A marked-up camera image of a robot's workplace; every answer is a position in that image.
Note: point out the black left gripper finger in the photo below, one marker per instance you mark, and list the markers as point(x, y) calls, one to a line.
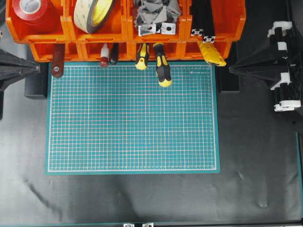
point(13, 69)

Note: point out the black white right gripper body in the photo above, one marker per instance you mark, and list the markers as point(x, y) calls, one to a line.
point(288, 91)

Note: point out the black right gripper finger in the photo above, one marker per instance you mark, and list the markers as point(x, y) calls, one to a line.
point(269, 65)

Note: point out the silver corner bracket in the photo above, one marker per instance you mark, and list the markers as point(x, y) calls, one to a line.
point(146, 29)
point(168, 28)

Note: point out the black rack base left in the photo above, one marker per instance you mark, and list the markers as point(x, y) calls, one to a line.
point(36, 85)

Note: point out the orange container rack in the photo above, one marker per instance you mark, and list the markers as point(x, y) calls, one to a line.
point(118, 28)

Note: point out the yellow utility knife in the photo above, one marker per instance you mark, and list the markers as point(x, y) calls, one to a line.
point(210, 54)

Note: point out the red tape roll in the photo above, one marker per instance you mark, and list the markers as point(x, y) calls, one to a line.
point(34, 12)

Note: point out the black aluminium extrusion right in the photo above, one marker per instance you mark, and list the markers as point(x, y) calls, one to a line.
point(208, 28)

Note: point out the black aluminium extrusion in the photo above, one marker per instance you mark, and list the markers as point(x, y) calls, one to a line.
point(196, 12)
point(208, 28)

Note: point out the black aluminium extrusion left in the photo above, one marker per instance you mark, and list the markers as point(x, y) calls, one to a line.
point(196, 12)

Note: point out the cream double-sided tape roll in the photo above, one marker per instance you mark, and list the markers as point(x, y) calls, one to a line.
point(90, 15)

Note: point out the white red glue bottle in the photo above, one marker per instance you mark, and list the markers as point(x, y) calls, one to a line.
point(104, 56)

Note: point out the yellow black screwdriver right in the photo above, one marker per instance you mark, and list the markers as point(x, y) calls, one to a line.
point(163, 71)

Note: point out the yellow black screwdriver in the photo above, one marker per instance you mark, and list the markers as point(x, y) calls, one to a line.
point(142, 56)
point(163, 71)

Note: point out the dark red marker pen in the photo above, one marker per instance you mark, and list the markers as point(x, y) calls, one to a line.
point(114, 54)

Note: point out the green cutting mat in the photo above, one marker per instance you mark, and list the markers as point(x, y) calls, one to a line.
point(119, 120)

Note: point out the yellow black screwdriver left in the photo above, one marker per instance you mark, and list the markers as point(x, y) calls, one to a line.
point(142, 56)

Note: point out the dark red tool handle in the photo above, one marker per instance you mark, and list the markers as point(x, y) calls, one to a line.
point(58, 61)

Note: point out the grey corner bracket pile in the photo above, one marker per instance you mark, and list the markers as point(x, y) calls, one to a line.
point(147, 12)

